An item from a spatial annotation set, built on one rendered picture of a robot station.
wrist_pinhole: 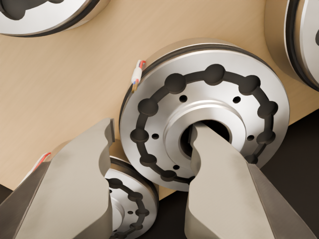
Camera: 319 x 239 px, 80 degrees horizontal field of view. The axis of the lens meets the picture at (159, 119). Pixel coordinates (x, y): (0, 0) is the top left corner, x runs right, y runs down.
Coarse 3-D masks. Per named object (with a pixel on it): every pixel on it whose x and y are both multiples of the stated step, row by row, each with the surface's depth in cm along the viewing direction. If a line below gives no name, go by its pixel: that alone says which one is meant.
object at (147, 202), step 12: (120, 168) 13; (108, 180) 14; (120, 180) 14; (132, 180) 13; (120, 192) 14; (132, 192) 15; (144, 192) 14; (132, 204) 15; (144, 204) 15; (156, 204) 15; (132, 216) 16; (144, 216) 16; (156, 216) 16; (120, 228) 16; (132, 228) 17; (144, 228) 16
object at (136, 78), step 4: (140, 60) 11; (136, 64) 11; (140, 64) 11; (136, 68) 10; (140, 68) 10; (136, 72) 9; (140, 72) 9; (132, 76) 9; (136, 76) 9; (140, 76) 9; (132, 80) 9; (136, 80) 8; (136, 84) 8; (132, 88) 8; (136, 88) 8; (132, 92) 8
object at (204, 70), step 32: (160, 64) 10; (192, 64) 9; (224, 64) 9; (256, 64) 9; (128, 96) 11; (160, 96) 10; (192, 96) 10; (224, 96) 10; (256, 96) 11; (128, 128) 11; (160, 128) 11; (256, 128) 11; (160, 160) 12; (256, 160) 13
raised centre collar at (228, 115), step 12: (192, 108) 10; (204, 108) 10; (216, 108) 10; (228, 108) 10; (168, 120) 11; (180, 120) 10; (192, 120) 10; (216, 120) 11; (228, 120) 10; (240, 120) 10; (168, 132) 11; (180, 132) 11; (228, 132) 11; (240, 132) 11; (168, 144) 11; (180, 144) 12; (240, 144) 11; (180, 156) 12
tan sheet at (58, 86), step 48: (144, 0) 11; (192, 0) 11; (240, 0) 11; (0, 48) 12; (48, 48) 12; (96, 48) 12; (144, 48) 12; (0, 96) 13; (48, 96) 14; (96, 96) 14; (288, 96) 14; (0, 144) 16; (48, 144) 16
